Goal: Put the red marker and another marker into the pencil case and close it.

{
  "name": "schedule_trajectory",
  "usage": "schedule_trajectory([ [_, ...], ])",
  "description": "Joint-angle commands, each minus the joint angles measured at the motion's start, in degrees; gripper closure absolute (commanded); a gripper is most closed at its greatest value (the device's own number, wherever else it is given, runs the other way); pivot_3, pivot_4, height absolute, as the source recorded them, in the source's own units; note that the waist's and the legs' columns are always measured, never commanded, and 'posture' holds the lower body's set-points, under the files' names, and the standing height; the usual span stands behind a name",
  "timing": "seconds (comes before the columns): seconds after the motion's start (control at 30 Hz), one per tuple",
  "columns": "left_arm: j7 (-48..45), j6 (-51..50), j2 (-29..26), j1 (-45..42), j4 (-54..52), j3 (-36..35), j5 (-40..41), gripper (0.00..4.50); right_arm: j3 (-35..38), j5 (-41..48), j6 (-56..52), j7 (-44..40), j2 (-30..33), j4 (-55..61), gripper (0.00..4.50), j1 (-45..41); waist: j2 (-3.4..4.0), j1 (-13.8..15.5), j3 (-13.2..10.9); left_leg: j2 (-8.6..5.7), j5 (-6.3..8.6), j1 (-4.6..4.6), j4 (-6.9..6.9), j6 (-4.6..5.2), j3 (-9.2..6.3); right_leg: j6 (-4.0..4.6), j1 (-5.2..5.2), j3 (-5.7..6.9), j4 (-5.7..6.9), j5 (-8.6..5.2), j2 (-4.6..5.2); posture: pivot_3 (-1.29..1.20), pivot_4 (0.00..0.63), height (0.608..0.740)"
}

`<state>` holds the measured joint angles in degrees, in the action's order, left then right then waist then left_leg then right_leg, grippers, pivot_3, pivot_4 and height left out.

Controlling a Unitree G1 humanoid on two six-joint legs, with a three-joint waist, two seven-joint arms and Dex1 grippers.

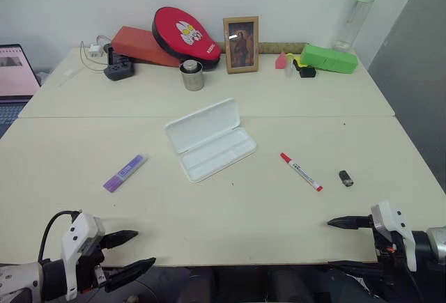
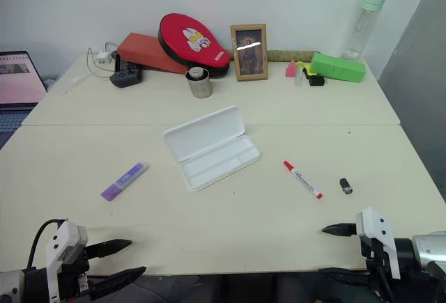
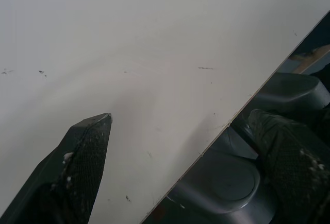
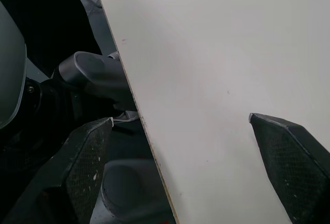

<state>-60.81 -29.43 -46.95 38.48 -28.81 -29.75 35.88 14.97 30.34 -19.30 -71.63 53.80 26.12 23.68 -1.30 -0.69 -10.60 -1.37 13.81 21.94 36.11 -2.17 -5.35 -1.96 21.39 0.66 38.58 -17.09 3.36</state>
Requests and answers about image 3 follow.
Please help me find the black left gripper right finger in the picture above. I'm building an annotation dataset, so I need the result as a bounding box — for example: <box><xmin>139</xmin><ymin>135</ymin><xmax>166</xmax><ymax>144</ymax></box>
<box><xmin>247</xmin><ymin>109</ymin><xmax>330</xmax><ymax>224</ymax></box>

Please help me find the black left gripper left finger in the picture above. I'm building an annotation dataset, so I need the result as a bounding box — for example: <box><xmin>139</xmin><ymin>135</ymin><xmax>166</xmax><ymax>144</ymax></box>
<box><xmin>0</xmin><ymin>112</ymin><xmax>113</xmax><ymax>224</ymax></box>

